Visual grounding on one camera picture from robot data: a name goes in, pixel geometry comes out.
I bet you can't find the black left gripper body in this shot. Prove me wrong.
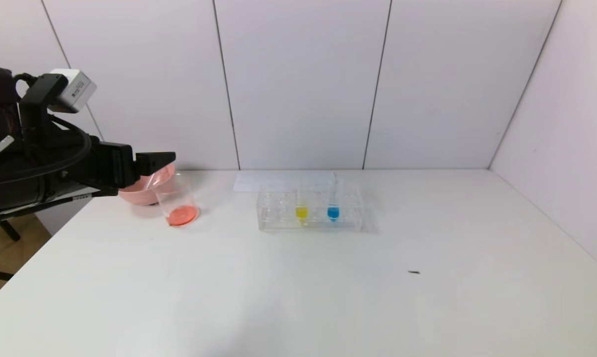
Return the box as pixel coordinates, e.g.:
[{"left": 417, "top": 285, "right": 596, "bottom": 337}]
[{"left": 40, "top": 135, "right": 140, "bottom": 202}]

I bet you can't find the test tube with red pigment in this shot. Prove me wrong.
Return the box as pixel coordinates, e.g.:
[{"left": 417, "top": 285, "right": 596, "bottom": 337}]
[{"left": 147, "top": 169, "right": 174, "bottom": 191}]

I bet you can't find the test tube with yellow pigment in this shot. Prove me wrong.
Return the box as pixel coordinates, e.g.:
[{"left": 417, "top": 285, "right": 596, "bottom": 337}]
[{"left": 294, "top": 178, "right": 310, "bottom": 223}]

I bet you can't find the clear glass beaker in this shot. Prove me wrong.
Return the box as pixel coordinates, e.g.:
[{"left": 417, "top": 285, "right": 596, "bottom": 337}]
[{"left": 152, "top": 173, "right": 201, "bottom": 228}]

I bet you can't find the test tube with blue pigment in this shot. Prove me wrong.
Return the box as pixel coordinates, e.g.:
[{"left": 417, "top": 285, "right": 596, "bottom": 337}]
[{"left": 326, "top": 173, "right": 342, "bottom": 223}]

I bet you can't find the clear acrylic test tube rack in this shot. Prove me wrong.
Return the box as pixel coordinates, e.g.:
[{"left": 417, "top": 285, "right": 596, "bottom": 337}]
[{"left": 257, "top": 179, "right": 365, "bottom": 233}]

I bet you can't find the pink plastic bowl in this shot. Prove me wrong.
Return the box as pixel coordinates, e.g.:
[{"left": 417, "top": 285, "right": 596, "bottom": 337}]
[{"left": 119, "top": 164, "right": 176, "bottom": 206}]

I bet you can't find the white paper sheet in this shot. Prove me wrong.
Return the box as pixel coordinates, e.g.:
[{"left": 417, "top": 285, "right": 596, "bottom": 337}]
[{"left": 233, "top": 171, "right": 338, "bottom": 193}]

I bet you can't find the black stand leg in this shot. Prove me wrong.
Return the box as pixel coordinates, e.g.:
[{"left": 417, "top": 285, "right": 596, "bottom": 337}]
[{"left": 0, "top": 221, "right": 21, "bottom": 242}]

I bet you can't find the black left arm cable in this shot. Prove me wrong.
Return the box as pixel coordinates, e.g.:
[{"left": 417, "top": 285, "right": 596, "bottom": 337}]
[{"left": 0, "top": 115, "right": 92, "bottom": 188}]

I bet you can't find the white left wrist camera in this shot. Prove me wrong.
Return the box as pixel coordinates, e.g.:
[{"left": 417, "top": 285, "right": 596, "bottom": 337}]
[{"left": 48, "top": 68, "right": 98, "bottom": 114}]

